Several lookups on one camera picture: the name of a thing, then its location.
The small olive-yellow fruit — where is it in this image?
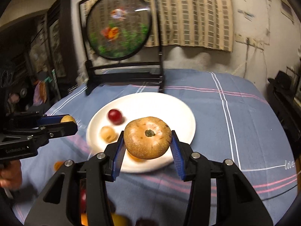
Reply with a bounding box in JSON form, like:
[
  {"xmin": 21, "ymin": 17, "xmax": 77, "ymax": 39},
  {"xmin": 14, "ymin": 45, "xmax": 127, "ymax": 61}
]
[{"xmin": 60, "ymin": 115, "xmax": 77, "ymax": 124}]

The tan persimmon fruit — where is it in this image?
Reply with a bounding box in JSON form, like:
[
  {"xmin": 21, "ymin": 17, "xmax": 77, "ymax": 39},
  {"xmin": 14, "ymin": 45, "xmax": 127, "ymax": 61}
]
[{"xmin": 123, "ymin": 116, "xmax": 172, "ymax": 160}]

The person's left hand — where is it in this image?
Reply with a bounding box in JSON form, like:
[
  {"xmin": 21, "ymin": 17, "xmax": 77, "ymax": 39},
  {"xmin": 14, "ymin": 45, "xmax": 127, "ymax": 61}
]
[{"xmin": 1, "ymin": 160, "xmax": 22, "ymax": 190}]

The pale yellow round fruit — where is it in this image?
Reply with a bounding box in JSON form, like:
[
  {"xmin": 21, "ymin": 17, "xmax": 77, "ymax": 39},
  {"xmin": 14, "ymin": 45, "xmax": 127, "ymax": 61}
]
[{"xmin": 100, "ymin": 126, "xmax": 117, "ymax": 143}]

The dark wooden cabinet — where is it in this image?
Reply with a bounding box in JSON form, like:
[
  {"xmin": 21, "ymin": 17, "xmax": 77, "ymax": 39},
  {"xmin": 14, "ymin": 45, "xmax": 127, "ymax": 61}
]
[{"xmin": 1, "ymin": 0, "xmax": 78, "ymax": 113}]

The dark red plum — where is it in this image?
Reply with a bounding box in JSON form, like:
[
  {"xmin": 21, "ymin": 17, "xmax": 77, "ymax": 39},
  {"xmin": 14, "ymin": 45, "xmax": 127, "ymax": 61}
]
[{"xmin": 108, "ymin": 109, "xmax": 123, "ymax": 125}]

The white oval plate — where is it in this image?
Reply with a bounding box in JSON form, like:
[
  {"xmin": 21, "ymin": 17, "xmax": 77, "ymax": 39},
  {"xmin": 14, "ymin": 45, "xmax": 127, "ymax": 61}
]
[{"xmin": 86, "ymin": 91, "xmax": 197, "ymax": 174}]

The blue striped tablecloth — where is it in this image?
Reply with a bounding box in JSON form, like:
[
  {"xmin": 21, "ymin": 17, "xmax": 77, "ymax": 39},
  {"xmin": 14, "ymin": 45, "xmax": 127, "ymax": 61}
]
[{"xmin": 13, "ymin": 69, "xmax": 297, "ymax": 225}]

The round goldfish screen ornament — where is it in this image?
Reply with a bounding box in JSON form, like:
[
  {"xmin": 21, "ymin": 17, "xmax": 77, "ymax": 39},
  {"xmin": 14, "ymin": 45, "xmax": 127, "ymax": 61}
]
[{"xmin": 78, "ymin": 0, "xmax": 165, "ymax": 95}]

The beige checked curtain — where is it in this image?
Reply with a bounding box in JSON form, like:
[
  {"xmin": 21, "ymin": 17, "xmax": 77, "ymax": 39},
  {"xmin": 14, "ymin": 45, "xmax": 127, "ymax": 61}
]
[{"xmin": 83, "ymin": 0, "xmax": 234, "ymax": 52}]

